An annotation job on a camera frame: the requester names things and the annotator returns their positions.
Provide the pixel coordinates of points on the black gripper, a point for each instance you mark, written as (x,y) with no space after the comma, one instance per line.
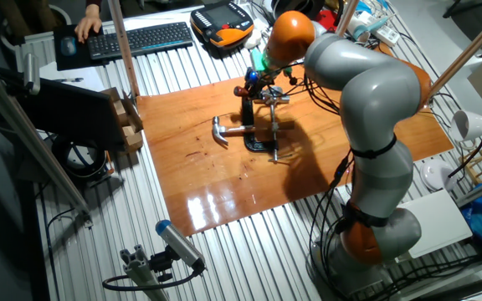
(259,79)

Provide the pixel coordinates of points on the black C-clamp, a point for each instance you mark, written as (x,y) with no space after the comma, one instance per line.
(247,121)

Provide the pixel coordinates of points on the dark red sleeved forearm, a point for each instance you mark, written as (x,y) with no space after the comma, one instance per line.
(91,2)

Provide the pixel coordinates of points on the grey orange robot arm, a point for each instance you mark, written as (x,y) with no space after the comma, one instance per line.
(375,96)

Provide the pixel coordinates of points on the person's bare hand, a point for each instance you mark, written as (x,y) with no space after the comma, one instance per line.
(88,23)

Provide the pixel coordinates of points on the white tape wrap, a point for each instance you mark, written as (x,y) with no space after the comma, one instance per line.
(273,125)

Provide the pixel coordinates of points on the white rounded lump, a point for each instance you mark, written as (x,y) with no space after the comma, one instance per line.
(252,39)

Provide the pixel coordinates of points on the black orange teach pendant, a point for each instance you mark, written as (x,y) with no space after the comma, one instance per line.
(224,16)

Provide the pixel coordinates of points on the black filament spool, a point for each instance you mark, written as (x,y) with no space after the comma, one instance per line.
(299,5)

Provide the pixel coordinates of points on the red round object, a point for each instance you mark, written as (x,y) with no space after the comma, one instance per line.
(326,18)

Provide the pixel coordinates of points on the glossy orange wooden board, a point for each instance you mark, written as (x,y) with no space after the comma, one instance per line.
(207,188)

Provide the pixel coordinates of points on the white teal handheld tool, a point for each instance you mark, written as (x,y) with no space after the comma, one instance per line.
(360,31)

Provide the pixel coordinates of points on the brown cardboard box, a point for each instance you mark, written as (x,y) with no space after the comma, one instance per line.
(134,115)

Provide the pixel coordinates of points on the black keyboard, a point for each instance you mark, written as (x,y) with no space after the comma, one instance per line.
(140,39)

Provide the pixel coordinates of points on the wooden block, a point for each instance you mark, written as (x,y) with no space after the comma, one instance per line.
(120,113)
(133,140)

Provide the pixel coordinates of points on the white paper sheet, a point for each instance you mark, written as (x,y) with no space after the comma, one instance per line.
(78,85)

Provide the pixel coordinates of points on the black monitor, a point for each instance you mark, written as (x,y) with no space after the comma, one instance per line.
(69,113)

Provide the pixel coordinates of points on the dark computer mouse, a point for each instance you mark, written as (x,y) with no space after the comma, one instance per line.
(68,45)

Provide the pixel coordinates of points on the black mouse pad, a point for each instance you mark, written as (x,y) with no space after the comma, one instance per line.
(63,62)

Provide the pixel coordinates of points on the short aluminium profile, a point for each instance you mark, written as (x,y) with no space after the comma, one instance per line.
(140,271)

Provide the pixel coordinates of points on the black office chair base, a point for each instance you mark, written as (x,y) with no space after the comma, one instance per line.
(463,6)

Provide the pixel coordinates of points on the white flat box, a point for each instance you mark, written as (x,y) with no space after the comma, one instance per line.
(439,226)

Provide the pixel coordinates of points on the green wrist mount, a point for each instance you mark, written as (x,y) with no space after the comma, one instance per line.
(259,60)

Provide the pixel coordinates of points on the wooden frame post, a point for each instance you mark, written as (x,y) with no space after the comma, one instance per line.
(347,16)
(121,42)
(471,48)

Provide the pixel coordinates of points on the grey camera with blue cap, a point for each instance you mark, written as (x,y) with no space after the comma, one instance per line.
(178,242)

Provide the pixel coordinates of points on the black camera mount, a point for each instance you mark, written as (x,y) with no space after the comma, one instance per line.
(161,263)

